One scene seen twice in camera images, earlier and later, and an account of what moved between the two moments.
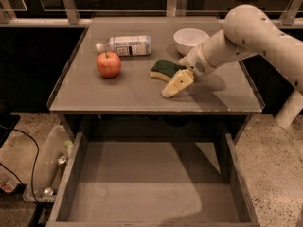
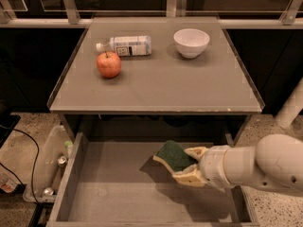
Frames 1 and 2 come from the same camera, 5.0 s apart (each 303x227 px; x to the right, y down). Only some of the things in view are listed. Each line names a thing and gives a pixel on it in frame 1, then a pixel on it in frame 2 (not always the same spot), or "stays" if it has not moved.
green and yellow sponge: [165, 69] → [174, 157]
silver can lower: [48, 191] stays
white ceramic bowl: [187, 39] stays
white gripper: [194, 62] → [215, 165]
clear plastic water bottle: [128, 45] stays
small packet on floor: [8, 182] stays
